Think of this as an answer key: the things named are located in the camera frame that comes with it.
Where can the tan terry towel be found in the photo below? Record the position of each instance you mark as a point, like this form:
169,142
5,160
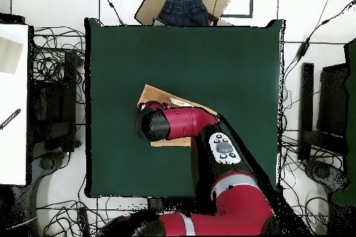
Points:
153,95

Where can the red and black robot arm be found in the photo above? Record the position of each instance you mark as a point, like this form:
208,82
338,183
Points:
222,164

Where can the black flat panel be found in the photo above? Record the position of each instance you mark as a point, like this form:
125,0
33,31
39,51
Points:
333,95

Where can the dark green table cloth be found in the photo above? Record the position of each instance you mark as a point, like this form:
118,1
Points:
180,59

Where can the blue denim jeans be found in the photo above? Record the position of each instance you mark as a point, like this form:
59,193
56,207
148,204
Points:
183,11

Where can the black equipment rack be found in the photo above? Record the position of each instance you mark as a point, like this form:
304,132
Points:
52,100

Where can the brown cardboard box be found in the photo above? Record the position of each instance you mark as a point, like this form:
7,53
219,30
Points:
150,6

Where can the white side table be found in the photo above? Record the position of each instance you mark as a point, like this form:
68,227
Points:
14,150

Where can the beige foam block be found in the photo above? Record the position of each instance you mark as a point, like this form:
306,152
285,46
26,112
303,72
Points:
9,56

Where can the narrow black bar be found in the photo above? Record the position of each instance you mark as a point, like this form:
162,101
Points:
307,109

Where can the dark green fabric piece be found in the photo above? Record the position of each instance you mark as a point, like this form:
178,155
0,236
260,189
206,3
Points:
351,109

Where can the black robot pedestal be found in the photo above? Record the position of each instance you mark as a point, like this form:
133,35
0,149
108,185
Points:
155,203

